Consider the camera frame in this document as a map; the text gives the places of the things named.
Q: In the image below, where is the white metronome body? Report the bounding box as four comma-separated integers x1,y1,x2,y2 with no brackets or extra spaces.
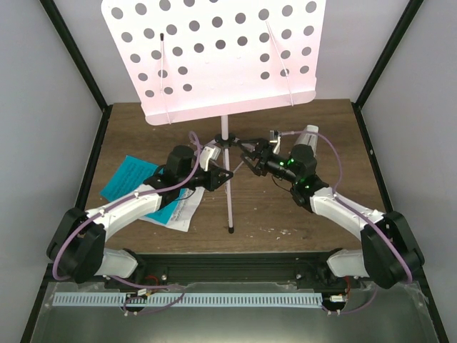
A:
295,125,319,156

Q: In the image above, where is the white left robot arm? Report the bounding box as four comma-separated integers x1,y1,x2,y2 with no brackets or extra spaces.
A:
46,145,233,289

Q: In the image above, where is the blue sheet music folder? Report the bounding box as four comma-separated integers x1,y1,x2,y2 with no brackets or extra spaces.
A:
99,155,179,228

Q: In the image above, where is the black left table rail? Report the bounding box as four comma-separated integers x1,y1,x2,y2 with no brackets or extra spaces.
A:
46,106,114,272

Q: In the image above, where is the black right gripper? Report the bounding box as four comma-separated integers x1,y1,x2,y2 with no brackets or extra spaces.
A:
237,139,299,184

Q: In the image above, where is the black front mounting rail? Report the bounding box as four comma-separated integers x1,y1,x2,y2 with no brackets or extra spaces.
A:
46,252,358,290

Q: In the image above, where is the white sheet music page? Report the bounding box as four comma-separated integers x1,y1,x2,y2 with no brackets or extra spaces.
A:
165,187,204,232

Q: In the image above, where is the light blue slotted cable duct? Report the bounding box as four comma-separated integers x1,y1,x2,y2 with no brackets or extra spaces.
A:
51,292,323,309

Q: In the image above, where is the black corner post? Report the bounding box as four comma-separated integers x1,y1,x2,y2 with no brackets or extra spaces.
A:
354,0,424,109
39,0,109,112

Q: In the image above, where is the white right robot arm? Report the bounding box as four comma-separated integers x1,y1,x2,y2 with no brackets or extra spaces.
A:
238,139,424,289

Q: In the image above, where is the black left corner post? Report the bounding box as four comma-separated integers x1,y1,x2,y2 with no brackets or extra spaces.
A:
39,0,109,112

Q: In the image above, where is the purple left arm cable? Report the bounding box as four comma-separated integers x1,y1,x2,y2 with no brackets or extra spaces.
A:
51,131,203,281

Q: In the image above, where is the white perforated stand tray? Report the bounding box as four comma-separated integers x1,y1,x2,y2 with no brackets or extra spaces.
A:
101,1,326,126

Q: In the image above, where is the black right corner post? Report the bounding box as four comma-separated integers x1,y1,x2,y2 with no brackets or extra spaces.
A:
354,0,424,109

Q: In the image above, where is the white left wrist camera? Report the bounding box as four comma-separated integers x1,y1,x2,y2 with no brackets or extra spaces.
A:
199,144,221,172

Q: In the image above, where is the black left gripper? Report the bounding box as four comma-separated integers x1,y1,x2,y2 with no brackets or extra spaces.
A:
179,164,233,192

